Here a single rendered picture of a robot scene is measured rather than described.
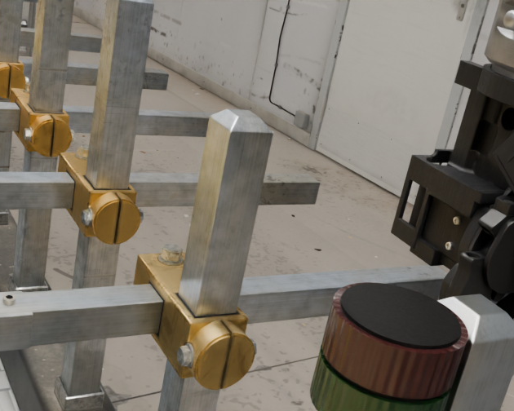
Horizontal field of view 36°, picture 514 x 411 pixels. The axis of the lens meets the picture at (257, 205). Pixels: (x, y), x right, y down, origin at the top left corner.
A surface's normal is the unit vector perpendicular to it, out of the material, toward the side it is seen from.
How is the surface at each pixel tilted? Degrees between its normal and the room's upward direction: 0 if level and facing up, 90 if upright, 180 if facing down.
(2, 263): 0
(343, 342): 90
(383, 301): 0
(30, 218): 90
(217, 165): 90
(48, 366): 0
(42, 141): 90
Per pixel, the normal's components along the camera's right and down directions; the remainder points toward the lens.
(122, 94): 0.47, 0.40
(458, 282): -0.80, -0.19
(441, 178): -0.87, 0.01
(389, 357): -0.29, 0.29
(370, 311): 0.19, -0.91
